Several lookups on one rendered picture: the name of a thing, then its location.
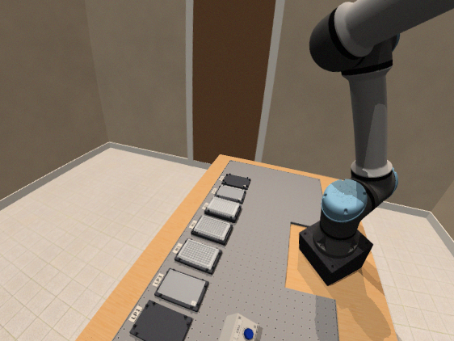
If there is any black l-shaped nest locator rail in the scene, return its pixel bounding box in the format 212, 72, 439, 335
191, 225, 233, 246

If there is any beige operator button panel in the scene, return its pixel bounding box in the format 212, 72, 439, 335
219, 313, 258, 341

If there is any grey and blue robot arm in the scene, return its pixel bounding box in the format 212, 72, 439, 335
309, 0, 454, 259

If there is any clear plastic lid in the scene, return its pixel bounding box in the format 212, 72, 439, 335
158, 269, 205, 307

